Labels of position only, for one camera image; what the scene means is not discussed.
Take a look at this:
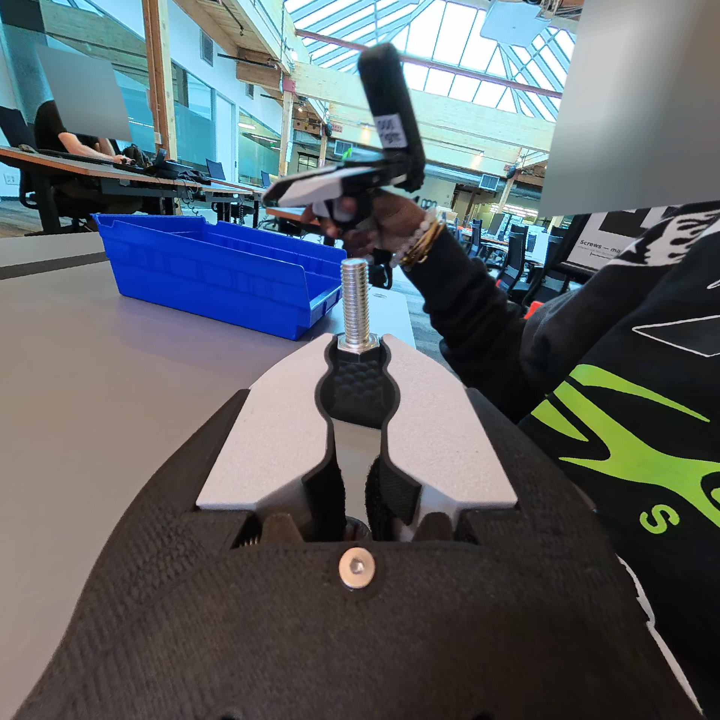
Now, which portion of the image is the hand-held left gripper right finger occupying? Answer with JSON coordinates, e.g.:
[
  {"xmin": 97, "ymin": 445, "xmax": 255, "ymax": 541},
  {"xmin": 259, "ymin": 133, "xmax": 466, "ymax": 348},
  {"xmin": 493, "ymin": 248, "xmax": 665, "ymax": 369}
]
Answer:
[{"xmin": 369, "ymin": 333, "xmax": 519, "ymax": 530}]

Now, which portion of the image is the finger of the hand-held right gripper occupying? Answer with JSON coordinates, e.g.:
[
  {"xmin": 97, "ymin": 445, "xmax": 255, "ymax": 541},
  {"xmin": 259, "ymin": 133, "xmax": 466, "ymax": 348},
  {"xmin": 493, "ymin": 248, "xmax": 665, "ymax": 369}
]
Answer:
[
  {"xmin": 295, "ymin": 167, "xmax": 389, "ymax": 215},
  {"xmin": 267, "ymin": 186, "xmax": 338, "ymax": 222}
]

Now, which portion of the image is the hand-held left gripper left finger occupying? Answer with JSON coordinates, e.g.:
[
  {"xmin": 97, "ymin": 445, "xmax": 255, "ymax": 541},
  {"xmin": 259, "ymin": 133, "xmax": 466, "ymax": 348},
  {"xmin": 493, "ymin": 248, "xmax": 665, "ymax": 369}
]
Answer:
[{"xmin": 196, "ymin": 333, "xmax": 350, "ymax": 530}]

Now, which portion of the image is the blue plastic bin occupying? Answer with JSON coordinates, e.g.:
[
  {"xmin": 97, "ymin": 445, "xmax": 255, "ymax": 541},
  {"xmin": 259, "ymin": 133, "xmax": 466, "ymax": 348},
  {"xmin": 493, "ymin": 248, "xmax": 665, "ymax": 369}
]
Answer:
[{"xmin": 94, "ymin": 214, "xmax": 347, "ymax": 341}]

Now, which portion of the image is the silver hex bolt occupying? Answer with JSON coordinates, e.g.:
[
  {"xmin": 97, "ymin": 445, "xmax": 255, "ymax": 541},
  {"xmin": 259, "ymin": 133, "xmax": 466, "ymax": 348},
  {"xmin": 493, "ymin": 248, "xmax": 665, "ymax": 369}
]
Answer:
[{"xmin": 338, "ymin": 257, "xmax": 378, "ymax": 356}]

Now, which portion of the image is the person's right forearm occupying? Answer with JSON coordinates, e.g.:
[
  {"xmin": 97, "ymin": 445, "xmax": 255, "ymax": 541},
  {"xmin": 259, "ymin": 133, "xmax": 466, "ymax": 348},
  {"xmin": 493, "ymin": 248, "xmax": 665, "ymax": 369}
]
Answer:
[{"xmin": 411, "ymin": 225, "xmax": 586, "ymax": 423}]

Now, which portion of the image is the black round cushion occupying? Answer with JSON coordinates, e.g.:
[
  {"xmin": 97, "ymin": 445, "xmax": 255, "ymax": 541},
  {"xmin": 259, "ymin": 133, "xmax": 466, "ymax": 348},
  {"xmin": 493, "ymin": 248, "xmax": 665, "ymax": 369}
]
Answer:
[{"xmin": 320, "ymin": 351, "xmax": 399, "ymax": 431}]

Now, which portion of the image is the wooden office desk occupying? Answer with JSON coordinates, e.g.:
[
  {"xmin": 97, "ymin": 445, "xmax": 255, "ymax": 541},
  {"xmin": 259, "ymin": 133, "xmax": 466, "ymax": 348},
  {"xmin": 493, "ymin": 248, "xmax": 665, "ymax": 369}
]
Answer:
[{"xmin": 0, "ymin": 147, "xmax": 265, "ymax": 231}]

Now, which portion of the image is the wooden pillar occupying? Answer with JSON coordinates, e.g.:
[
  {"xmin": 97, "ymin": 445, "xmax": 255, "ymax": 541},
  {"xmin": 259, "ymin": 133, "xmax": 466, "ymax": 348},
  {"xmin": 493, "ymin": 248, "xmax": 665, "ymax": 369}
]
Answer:
[{"xmin": 143, "ymin": 0, "xmax": 179, "ymax": 161}]

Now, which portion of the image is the black printed shirt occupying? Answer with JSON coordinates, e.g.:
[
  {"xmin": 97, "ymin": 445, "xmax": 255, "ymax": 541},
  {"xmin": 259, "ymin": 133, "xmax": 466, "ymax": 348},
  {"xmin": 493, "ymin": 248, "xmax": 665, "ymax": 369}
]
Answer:
[{"xmin": 518, "ymin": 203, "xmax": 720, "ymax": 720}]

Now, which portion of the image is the white desk sign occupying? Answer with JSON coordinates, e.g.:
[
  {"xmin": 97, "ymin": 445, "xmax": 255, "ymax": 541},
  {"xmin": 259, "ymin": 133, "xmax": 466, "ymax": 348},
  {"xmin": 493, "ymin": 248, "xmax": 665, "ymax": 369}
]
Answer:
[{"xmin": 563, "ymin": 206, "xmax": 676, "ymax": 271}]

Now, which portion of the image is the white bead bracelet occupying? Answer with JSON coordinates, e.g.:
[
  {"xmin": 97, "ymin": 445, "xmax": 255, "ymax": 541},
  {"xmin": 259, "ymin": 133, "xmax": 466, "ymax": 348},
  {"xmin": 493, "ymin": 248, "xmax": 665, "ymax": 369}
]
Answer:
[{"xmin": 400, "ymin": 214, "xmax": 442, "ymax": 265}]

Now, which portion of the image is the gold bracelet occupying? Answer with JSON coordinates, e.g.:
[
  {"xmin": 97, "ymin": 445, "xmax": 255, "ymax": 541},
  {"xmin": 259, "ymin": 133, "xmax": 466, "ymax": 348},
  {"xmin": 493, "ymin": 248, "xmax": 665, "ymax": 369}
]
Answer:
[{"xmin": 405, "ymin": 220, "xmax": 447, "ymax": 271}]

